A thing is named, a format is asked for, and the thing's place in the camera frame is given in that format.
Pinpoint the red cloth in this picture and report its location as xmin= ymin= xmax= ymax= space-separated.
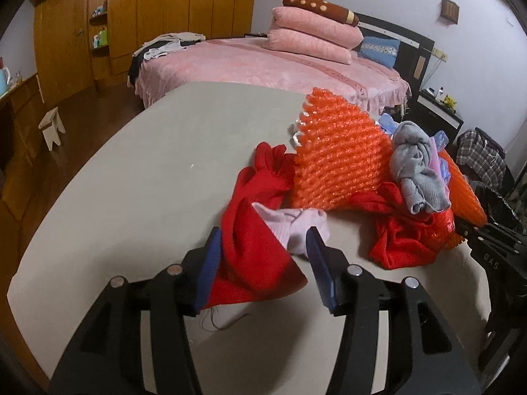
xmin=206 ymin=142 xmax=438 ymax=308

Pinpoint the orange bubble wrap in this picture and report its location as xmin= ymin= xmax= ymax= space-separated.
xmin=291 ymin=86 xmax=489 ymax=227

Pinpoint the red plastic bag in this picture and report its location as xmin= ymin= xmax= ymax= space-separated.
xmin=421 ymin=209 xmax=464 ymax=252

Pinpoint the pink sock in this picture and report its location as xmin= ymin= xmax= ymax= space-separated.
xmin=252 ymin=202 xmax=330 ymax=257

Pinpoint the plaid bag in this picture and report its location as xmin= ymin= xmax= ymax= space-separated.
xmin=456 ymin=127 xmax=514 ymax=195

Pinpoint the grey sock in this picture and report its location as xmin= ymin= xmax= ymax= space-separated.
xmin=389 ymin=121 xmax=451 ymax=215

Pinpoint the black nightstand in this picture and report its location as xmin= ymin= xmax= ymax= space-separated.
xmin=404 ymin=91 xmax=463 ymax=145

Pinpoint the yellow plush toy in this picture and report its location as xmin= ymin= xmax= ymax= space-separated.
xmin=442 ymin=95 xmax=457 ymax=111

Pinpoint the wooden side cabinet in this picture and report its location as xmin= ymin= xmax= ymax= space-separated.
xmin=1 ymin=74 xmax=45 ymax=221

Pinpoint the small white stool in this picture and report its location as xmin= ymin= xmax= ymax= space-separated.
xmin=39 ymin=107 xmax=66 ymax=152

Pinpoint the pink bed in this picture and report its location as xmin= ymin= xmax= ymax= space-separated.
xmin=130 ymin=38 xmax=411 ymax=114

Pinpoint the black headboard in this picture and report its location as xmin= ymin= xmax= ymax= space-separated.
xmin=358 ymin=13 xmax=435 ymax=96

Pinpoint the blue cushion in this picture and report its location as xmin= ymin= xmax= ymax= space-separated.
xmin=358 ymin=36 xmax=400 ymax=69

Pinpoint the lower pink pillow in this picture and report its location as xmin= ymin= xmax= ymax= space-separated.
xmin=263 ymin=28 xmax=352 ymax=64

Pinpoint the clothes pile on bed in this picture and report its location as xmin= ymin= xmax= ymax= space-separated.
xmin=127 ymin=31 xmax=206 ymax=88

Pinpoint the brown dotted bolster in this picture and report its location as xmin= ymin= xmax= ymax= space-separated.
xmin=282 ymin=0 xmax=360 ymax=27

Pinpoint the wooden wardrobe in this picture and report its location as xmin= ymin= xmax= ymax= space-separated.
xmin=31 ymin=0 xmax=255 ymax=108

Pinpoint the wall lamp right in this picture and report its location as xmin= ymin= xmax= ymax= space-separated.
xmin=439 ymin=0 xmax=460 ymax=24

